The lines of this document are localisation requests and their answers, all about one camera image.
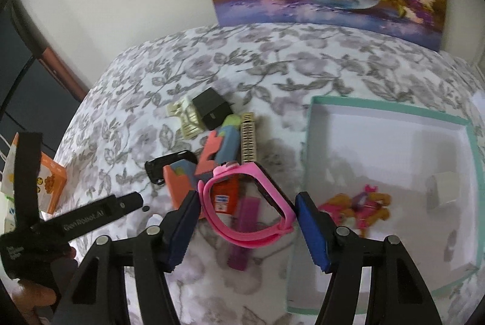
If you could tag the cream hair claw clip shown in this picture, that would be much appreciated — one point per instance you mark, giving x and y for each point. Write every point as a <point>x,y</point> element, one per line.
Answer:
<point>187,120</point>

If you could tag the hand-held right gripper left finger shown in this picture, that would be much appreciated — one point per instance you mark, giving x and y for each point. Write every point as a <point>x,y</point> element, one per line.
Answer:
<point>182,234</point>

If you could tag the dark cabinet door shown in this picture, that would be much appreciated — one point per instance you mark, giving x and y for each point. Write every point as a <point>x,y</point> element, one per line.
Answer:
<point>22,82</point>

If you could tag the teal shallow cardboard box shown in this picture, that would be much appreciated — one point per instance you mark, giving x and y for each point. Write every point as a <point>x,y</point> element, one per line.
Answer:
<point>379,143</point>

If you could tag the pink wrist watch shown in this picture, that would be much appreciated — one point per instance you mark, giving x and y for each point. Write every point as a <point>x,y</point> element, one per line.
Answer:
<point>227,170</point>

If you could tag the brown wooden trim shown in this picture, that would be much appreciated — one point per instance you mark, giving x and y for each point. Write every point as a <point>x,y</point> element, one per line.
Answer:
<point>60,67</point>

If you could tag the white cube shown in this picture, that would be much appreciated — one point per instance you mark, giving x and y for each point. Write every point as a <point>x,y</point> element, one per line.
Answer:
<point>443,192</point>

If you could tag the small red box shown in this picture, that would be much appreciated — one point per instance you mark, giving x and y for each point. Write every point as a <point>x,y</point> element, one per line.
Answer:
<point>223,196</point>

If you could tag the grey floral blanket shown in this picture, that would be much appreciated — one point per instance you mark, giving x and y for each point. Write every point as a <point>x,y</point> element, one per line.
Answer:
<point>159,56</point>

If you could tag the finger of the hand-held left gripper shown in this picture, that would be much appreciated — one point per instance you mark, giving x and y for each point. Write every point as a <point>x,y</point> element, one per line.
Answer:
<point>129,203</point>

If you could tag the orange pink toy figure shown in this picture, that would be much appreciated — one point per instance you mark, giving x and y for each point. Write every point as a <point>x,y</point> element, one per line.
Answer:
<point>341,205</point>

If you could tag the salmon plastic piece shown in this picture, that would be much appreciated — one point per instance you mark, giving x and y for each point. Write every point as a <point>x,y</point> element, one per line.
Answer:
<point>208,154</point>

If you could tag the wooden patterned bar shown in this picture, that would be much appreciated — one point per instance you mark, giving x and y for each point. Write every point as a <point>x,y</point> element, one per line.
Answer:
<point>248,137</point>

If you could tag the white yellow carton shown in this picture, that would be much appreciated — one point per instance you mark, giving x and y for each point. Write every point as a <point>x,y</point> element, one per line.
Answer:
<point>8,177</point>

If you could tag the orange carton box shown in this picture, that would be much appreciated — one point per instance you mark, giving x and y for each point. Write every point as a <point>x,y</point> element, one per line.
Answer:
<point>53,181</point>

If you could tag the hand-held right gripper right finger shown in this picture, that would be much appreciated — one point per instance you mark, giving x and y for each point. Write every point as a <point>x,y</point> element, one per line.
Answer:
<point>312,230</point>

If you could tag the orange toy block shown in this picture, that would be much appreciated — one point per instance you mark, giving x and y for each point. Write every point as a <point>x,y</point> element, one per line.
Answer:
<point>176,192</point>

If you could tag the person's left hand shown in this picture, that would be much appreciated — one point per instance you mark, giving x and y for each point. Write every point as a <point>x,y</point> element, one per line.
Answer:
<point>36,294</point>

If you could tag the black power adapter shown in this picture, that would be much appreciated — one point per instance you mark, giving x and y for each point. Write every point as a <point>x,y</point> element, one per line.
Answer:
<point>210,107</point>

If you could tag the purple comb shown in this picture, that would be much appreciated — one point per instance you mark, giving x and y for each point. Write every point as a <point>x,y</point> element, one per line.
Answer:
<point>242,256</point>

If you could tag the blue green tube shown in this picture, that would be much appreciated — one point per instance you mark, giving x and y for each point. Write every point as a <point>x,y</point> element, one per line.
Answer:
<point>229,143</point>

